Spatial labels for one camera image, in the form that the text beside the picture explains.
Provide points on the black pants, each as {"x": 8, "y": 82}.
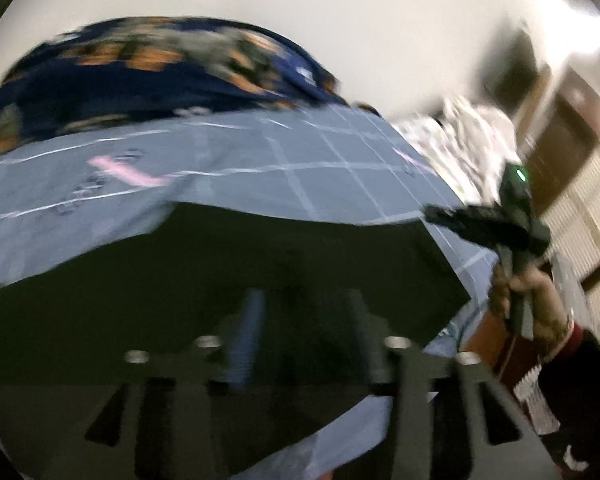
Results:
{"x": 230, "y": 260}

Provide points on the white patterned quilt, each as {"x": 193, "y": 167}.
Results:
{"x": 470, "y": 130}

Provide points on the black wall television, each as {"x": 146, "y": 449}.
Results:
{"x": 515, "y": 70}

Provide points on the blue checked bed sheet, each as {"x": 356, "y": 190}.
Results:
{"x": 330, "y": 180}

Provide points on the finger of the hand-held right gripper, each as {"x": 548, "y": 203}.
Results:
{"x": 460, "y": 219}

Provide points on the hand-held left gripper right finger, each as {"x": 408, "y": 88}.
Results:
{"x": 362, "y": 325}

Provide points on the brown wooden wardrobe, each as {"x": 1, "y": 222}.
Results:
{"x": 570, "y": 150}

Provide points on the navy dog print blanket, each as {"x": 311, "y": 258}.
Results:
{"x": 130, "y": 90}

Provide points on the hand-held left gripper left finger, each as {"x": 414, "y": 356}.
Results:
{"x": 245, "y": 330}

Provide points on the person's right forearm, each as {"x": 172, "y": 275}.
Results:
{"x": 582, "y": 390}

